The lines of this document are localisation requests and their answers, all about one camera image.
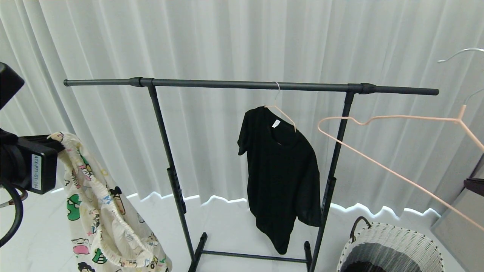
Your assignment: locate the black cable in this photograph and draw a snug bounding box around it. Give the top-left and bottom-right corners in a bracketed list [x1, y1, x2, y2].
[0, 178, 24, 248]

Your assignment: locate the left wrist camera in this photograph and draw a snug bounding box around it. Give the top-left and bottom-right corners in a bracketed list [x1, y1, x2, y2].
[0, 62, 25, 110]

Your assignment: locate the white laundry basket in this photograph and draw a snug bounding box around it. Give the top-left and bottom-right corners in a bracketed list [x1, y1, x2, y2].
[337, 216, 445, 272]

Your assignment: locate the black clothes rack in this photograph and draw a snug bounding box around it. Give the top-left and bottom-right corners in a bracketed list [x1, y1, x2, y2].
[63, 77, 440, 272]

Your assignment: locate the pink clothes hanger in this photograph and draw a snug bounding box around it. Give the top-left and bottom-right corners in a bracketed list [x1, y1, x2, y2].
[318, 48, 484, 232]
[264, 82, 297, 133]

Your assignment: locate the black T-shirt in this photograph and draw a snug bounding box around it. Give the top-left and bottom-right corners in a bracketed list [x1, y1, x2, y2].
[237, 107, 322, 255]

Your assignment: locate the cream printed garment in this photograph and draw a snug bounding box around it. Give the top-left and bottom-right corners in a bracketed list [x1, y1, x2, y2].
[47, 131, 172, 272]

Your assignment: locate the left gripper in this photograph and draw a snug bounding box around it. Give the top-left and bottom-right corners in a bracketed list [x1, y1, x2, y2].
[19, 134, 65, 195]

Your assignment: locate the white curtain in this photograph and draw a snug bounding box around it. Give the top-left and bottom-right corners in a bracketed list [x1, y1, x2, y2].
[0, 0, 484, 219]

